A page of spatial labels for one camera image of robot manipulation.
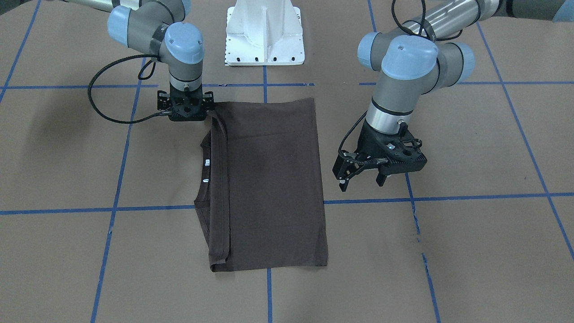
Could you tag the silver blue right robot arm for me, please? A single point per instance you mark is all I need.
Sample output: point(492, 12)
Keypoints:
point(157, 30)

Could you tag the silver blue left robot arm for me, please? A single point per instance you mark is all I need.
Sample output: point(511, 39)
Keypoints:
point(417, 57)

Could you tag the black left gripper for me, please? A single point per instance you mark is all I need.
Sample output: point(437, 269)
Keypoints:
point(368, 140)

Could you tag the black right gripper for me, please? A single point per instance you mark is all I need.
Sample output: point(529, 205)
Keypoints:
point(162, 101)

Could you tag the brown t-shirt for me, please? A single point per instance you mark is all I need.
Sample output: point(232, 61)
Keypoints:
point(260, 203)

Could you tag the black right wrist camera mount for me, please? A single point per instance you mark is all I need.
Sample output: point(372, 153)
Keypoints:
point(164, 104)

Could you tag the white pedestal column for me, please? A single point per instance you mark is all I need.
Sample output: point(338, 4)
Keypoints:
point(264, 32)

